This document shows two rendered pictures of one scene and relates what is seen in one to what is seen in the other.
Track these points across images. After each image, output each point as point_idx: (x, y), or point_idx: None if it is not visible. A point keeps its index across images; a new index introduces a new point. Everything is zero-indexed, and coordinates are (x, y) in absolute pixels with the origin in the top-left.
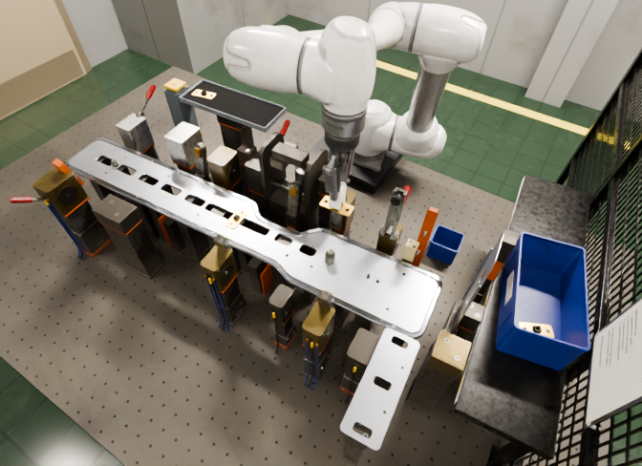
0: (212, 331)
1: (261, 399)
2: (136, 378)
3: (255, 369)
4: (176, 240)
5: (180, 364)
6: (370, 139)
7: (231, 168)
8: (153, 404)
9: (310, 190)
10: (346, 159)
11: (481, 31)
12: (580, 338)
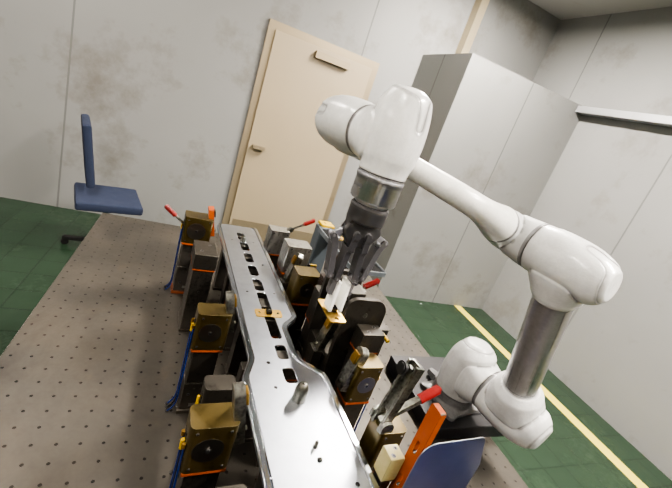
0: (158, 400)
1: None
2: (68, 374)
3: (137, 465)
4: None
5: (104, 397)
6: (456, 374)
7: (305, 285)
8: (44, 402)
9: (342, 328)
10: (361, 250)
11: (609, 269)
12: None
